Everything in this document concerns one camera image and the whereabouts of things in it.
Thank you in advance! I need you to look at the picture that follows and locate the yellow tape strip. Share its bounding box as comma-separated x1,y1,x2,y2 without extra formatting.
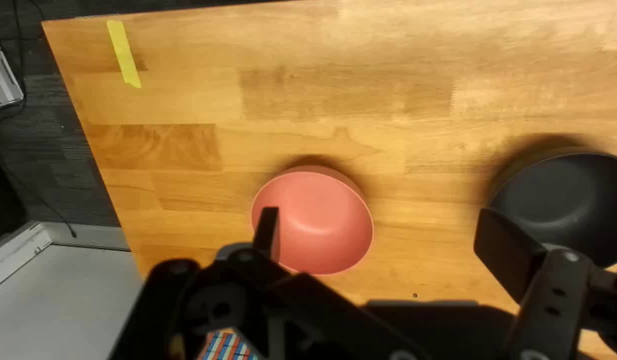
104,18,144,92

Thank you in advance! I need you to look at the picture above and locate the pink bowl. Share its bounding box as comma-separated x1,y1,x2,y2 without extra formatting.
250,165,376,275

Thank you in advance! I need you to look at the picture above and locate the white flat board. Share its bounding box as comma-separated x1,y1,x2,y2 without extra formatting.
0,222,144,360

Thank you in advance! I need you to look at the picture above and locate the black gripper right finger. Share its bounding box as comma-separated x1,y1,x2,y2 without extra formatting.
472,206,598,360

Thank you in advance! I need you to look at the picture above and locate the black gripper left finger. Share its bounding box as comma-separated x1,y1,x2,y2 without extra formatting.
252,204,282,260

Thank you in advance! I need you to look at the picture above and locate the black bowl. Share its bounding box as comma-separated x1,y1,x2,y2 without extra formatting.
488,145,617,269

